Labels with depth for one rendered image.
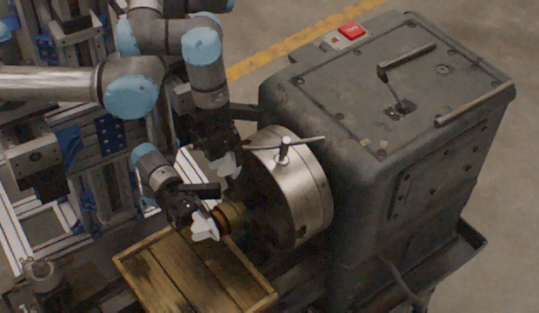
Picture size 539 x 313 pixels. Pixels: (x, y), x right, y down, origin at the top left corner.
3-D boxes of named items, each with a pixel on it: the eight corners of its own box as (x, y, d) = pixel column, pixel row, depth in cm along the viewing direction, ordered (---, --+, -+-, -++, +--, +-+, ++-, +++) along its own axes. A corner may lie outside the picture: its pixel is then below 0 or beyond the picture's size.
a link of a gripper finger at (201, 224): (202, 249, 167) (182, 223, 172) (222, 236, 169) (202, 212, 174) (202, 241, 165) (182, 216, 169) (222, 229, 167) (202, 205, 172)
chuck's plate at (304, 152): (254, 166, 202) (269, 102, 176) (320, 247, 190) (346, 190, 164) (244, 171, 201) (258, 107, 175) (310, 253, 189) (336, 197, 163)
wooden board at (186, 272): (203, 214, 201) (202, 205, 198) (278, 302, 182) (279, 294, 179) (112, 265, 188) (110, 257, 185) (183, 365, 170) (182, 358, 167)
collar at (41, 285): (53, 256, 160) (50, 249, 157) (68, 281, 155) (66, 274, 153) (21, 274, 156) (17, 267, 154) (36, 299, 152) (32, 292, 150)
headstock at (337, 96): (384, 90, 239) (405, -3, 210) (489, 175, 214) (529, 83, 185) (247, 165, 214) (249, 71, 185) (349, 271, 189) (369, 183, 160)
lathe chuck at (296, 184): (244, 171, 201) (258, 107, 175) (310, 253, 189) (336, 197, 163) (219, 185, 197) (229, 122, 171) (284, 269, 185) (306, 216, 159)
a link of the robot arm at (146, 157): (155, 156, 193) (152, 135, 186) (175, 181, 187) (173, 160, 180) (130, 168, 189) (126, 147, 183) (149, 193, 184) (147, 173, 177)
